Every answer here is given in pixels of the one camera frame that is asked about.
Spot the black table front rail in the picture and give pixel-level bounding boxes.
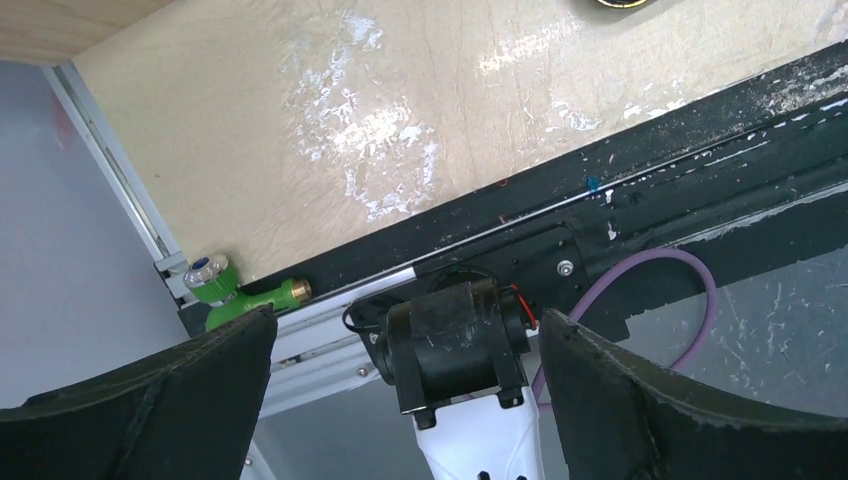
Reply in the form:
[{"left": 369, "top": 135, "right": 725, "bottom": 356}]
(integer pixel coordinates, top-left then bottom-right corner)
[{"left": 244, "top": 42, "right": 847, "bottom": 324}]

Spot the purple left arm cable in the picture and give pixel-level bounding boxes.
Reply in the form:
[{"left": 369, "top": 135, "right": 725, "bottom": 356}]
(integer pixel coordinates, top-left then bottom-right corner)
[{"left": 531, "top": 247, "right": 719, "bottom": 407}]

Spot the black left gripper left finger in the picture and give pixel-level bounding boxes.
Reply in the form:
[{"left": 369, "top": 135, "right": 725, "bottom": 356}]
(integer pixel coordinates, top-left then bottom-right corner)
[{"left": 1, "top": 307, "right": 277, "bottom": 479}]

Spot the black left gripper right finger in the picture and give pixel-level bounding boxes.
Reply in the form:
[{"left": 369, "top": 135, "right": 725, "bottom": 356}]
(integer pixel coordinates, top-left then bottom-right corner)
[{"left": 539, "top": 309, "right": 847, "bottom": 479}]

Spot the aluminium frame rail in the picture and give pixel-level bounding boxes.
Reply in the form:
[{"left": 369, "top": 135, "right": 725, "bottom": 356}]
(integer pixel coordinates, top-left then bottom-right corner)
[{"left": 40, "top": 60, "right": 425, "bottom": 480}]

